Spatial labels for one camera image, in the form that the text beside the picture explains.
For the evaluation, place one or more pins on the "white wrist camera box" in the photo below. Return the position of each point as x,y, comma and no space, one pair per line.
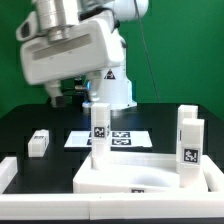
29,29

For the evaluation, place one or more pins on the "fiducial marker sheet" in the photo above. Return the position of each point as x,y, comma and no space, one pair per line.
118,139

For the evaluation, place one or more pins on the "white fence block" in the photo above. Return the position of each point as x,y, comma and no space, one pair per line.
213,175
8,170

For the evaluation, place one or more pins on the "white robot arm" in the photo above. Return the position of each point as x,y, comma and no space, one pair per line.
64,39

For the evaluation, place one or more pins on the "white desk top tray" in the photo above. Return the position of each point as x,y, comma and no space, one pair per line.
131,172

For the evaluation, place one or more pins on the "white left fence block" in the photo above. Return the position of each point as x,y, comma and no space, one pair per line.
8,170

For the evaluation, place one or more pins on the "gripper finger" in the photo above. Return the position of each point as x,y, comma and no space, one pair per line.
53,88
94,79

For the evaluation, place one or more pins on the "white front fence bar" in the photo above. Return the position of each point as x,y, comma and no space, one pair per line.
111,206

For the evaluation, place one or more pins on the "white right fence block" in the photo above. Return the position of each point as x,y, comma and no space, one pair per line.
213,175

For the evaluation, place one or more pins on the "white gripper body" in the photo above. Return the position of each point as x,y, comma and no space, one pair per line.
91,47

